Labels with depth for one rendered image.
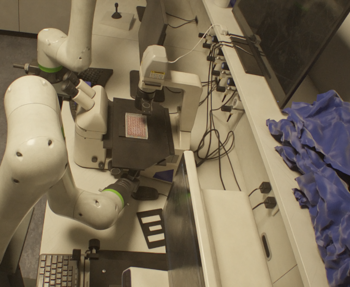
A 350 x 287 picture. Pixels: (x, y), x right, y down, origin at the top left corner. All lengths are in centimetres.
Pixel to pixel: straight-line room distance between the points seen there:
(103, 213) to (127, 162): 27
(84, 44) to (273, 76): 80
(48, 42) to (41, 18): 181
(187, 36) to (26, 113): 196
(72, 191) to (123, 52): 129
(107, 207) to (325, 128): 68
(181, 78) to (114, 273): 71
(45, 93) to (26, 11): 272
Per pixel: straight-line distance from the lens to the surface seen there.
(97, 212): 106
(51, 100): 78
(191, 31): 266
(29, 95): 76
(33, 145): 66
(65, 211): 111
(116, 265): 115
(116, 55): 215
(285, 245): 136
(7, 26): 360
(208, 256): 67
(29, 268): 207
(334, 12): 110
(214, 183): 158
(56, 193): 104
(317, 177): 87
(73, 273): 122
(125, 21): 244
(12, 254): 122
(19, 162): 66
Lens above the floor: 190
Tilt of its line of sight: 45 degrees down
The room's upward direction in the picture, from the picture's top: 20 degrees clockwise
